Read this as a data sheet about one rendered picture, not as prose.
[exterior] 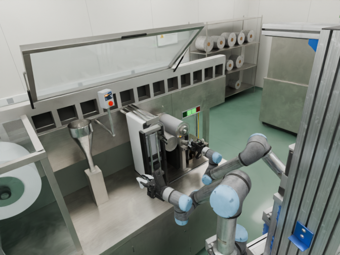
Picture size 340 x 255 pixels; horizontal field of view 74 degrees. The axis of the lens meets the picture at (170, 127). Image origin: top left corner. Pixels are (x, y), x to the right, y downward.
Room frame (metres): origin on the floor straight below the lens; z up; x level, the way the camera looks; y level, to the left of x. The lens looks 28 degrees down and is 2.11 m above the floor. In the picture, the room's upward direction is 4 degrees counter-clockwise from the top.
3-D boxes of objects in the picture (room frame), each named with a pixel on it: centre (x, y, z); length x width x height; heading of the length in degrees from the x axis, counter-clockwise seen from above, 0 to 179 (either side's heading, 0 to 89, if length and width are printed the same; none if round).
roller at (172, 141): (1.62, 0.07, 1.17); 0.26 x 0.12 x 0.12; 36
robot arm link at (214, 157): (1.40, -0.31, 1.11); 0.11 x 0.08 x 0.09; 36
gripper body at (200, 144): (1.52, -0.22, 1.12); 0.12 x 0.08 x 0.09; 36
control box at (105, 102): (1.29, 0.36, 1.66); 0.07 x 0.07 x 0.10; 53
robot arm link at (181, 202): (0.87, -0.03, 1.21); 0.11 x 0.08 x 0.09; 49
